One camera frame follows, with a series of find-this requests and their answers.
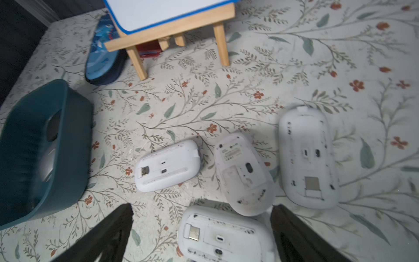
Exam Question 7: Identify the wooden tabletop easel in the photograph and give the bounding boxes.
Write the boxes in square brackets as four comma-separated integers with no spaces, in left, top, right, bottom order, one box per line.
[105,3,235,80]

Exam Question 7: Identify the red leather wallet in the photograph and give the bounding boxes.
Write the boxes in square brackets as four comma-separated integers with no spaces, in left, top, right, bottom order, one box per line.
[136,40,163,59]

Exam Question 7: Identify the teal plastic storage box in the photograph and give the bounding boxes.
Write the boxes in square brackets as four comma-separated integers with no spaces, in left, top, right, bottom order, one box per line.
[1,79,93,229]

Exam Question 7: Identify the white board blue frame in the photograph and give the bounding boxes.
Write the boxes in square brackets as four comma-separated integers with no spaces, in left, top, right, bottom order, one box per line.
[103,0,237,34]

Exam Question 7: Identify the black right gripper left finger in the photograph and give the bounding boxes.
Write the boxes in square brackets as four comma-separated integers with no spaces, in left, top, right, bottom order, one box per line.
[54,203,133,262]

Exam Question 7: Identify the blue dinosaur pencil case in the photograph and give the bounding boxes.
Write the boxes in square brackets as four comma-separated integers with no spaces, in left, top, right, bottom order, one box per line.
[85,13,127,86]

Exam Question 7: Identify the white mouse with dongle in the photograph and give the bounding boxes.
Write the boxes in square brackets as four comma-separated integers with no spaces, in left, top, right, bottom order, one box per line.
[177,206,276,262]

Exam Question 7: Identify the white mouse with label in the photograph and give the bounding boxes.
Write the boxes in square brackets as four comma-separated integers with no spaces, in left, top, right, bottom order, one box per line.
[215,133,275,217]

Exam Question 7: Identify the long white mouse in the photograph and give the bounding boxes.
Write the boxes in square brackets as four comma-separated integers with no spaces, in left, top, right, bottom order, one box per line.
[278,106,339,209]

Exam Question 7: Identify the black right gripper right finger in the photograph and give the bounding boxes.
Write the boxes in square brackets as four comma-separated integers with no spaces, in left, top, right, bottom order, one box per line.
[270,205,349,262]

